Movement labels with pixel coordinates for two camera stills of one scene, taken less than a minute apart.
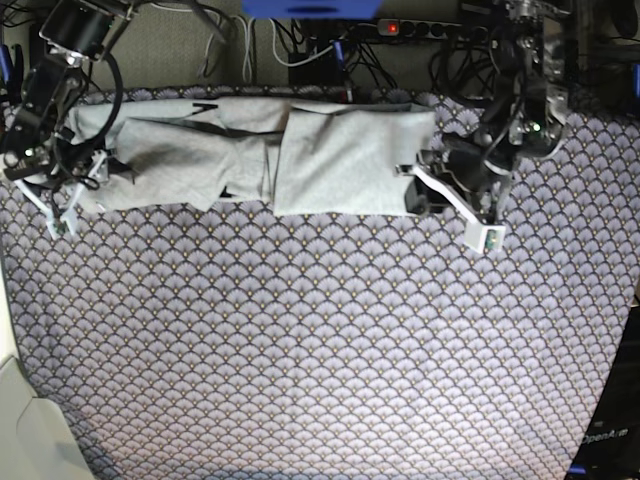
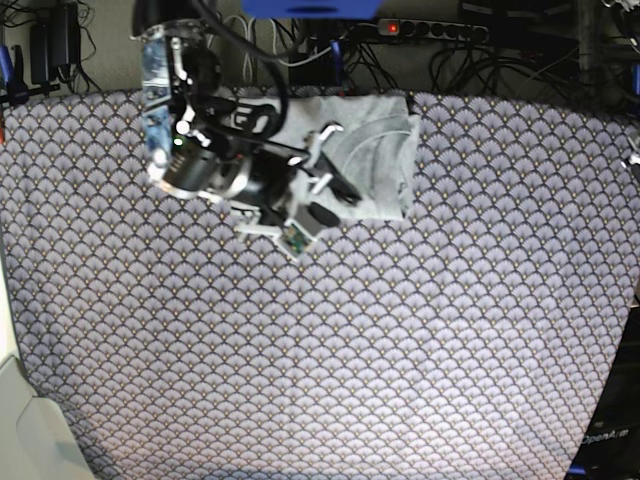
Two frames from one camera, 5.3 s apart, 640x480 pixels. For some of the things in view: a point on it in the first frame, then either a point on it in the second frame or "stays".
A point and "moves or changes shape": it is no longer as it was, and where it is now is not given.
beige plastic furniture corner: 36,439 stays
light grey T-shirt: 309,158 moves or changes shape
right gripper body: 40,154 to 270,178
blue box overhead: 312,9 stays
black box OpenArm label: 611,449 stays
